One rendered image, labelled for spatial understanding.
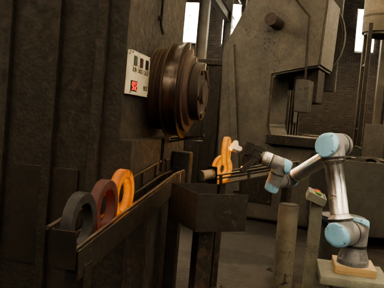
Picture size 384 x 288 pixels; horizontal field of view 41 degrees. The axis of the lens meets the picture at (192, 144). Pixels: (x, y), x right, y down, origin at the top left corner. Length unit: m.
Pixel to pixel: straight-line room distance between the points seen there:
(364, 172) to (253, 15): 1.94
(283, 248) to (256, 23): 2.78
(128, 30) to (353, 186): 2.83
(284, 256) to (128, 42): 1.64
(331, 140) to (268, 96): 2.71
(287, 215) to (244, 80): 2.41
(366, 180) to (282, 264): 1.60
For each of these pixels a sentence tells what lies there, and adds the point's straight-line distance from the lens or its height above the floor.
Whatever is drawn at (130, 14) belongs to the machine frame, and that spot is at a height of 1.38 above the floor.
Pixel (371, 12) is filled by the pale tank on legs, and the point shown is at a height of 3.41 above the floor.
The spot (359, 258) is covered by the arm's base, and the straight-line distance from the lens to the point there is 2.63.
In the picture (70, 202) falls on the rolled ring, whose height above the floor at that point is 0.72.
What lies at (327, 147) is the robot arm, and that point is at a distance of 2.47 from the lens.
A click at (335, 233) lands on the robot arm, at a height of 0.51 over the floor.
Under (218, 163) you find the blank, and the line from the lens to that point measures 2.93.
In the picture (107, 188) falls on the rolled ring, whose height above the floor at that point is 0.74.
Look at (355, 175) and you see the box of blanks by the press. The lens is 4.46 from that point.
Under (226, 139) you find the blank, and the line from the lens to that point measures 2.68.
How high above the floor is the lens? 0.99
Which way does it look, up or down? 3 degrees down
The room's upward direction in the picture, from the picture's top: 5 degrees clockwise
